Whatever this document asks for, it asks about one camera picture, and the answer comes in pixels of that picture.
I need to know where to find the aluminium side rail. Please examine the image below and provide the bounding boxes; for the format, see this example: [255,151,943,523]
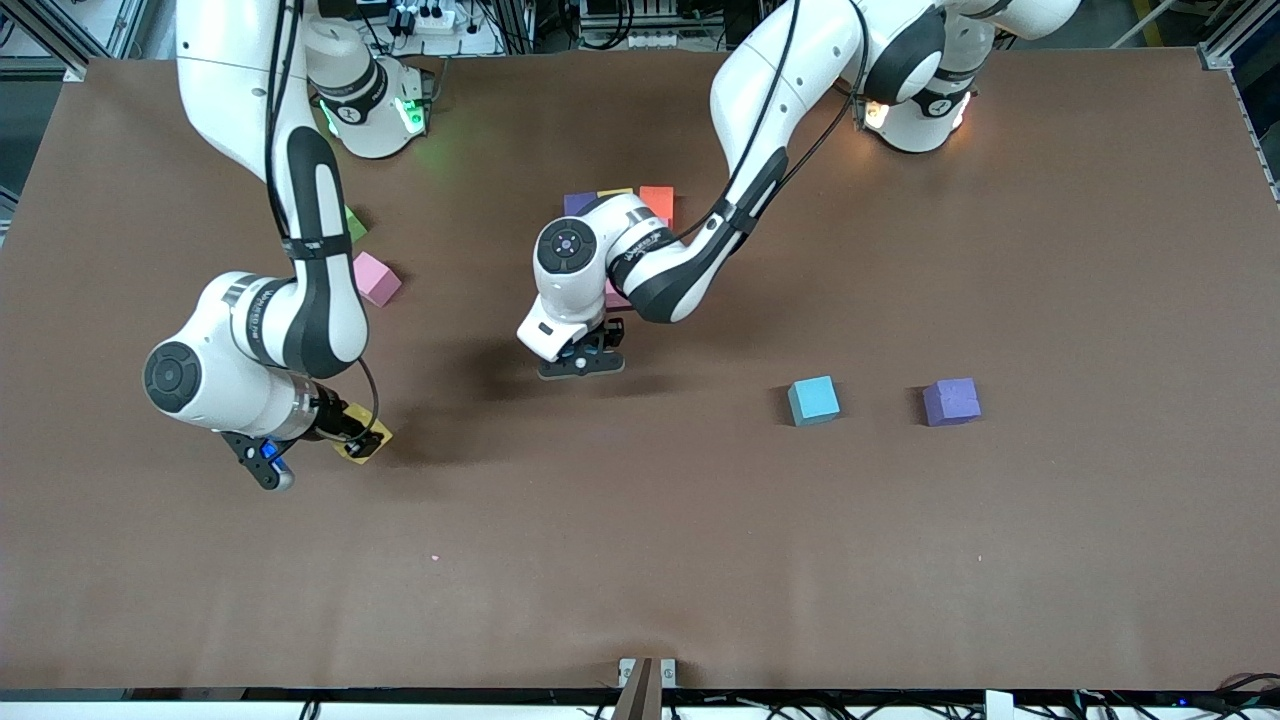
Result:
[1225,68,1280,211]

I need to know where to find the white power strip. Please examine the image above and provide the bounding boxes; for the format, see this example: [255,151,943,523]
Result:
[385,0,504,58]

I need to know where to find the brown table mat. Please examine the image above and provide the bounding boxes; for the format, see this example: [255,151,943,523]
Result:
[0,45,1280,693]

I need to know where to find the grey equipment rack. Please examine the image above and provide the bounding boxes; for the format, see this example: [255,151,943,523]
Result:
[575,0,706,53]

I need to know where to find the black cable bundle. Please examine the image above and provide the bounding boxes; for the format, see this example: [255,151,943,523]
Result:
[1210,672,1280,717]

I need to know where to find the aluminium frame post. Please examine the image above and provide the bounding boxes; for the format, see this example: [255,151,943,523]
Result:
[1190,0,1280,73]
[0,0,151,83]

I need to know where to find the metal edge bracket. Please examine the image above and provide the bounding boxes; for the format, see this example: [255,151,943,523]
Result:
[617,656,678,720]

